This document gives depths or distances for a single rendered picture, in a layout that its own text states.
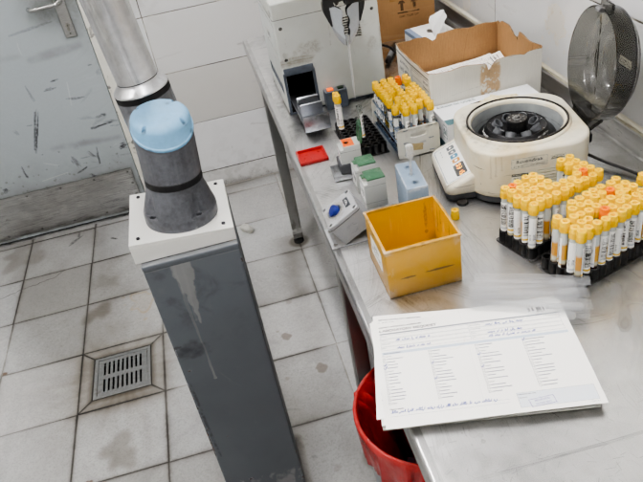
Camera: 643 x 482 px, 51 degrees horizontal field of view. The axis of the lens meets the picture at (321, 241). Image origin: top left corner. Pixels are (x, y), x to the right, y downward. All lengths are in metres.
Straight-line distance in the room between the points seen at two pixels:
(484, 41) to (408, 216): 0.78
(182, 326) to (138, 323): 1.22
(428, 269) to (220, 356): 0.60
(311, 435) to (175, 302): 0.82
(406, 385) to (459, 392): 0.08
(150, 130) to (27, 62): 1.86
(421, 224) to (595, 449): 0.51
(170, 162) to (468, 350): 0.66
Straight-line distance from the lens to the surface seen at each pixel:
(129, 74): 1.41
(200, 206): 1.38
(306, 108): 1.72
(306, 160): 1.60
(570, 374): 1.02
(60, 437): 2.42
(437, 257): 1.13
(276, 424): 1.74
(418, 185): 1.26
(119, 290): 2.91
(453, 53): 1.86
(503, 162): 1.32
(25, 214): 3.44
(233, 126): 3.28
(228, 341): 1.53
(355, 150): 1.48
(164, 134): 1.30
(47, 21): 3.06
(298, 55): 1.79
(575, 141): 1.35
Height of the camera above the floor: 1.63
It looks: 35 degrees down
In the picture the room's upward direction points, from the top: 11 degrees counter-clockwise
